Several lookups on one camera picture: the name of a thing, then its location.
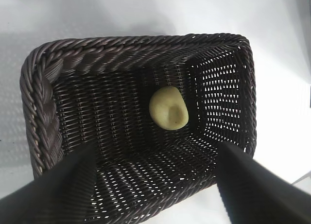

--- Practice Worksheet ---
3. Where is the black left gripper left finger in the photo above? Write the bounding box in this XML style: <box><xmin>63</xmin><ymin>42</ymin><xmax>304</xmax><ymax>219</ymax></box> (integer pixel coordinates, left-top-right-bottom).
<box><xmin>0</xmin><ymin>142</ymin><xmax>98</xmax><ymax>224</ymax></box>

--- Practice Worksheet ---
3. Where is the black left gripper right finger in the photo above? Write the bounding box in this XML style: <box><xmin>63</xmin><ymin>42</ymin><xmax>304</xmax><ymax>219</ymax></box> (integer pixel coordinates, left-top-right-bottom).
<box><xmin>215</xmin><ymin>142</ymin><xmax>311</xmax><ymax>224</ymax></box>

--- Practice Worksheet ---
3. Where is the dark brown wicker basket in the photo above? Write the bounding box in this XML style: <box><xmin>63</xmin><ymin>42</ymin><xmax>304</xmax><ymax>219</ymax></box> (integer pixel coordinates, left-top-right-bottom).
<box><xmin>19</xmin><ymin>33</ymin><xmax>257</xmax><ymax>224</ymax></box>

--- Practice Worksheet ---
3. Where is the pale yellow egg yolk pastry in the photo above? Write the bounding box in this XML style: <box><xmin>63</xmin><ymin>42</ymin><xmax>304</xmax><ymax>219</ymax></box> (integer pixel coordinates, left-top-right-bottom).
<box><xmin>148</xmin><ymin>86</ymin><xmax>190</xmax><ymax>131</ymax></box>

